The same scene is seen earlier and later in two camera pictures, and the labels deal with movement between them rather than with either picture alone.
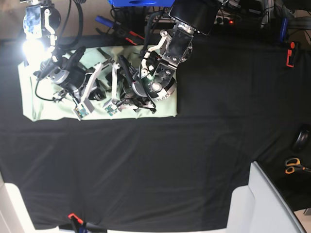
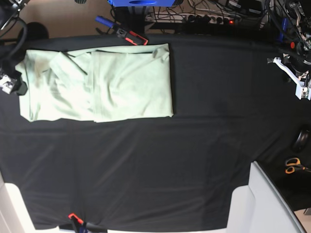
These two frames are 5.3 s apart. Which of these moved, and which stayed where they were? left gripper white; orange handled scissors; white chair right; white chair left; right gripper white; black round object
Moved: left gripper white; right gripper white
Stayed: white chair right; white chair left; black round object; orange handled scissors
